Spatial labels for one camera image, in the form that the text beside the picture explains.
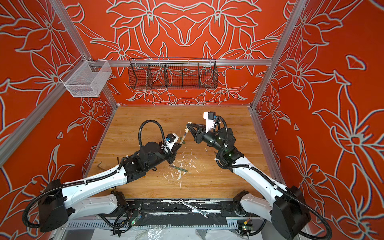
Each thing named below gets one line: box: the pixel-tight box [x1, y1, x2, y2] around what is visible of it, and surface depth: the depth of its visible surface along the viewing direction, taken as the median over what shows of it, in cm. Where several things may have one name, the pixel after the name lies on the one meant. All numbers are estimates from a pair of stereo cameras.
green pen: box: [169, 165, 188, 173], surface depth 89 cm
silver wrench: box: [178, 199, 209, 218], surface depth 75 cm
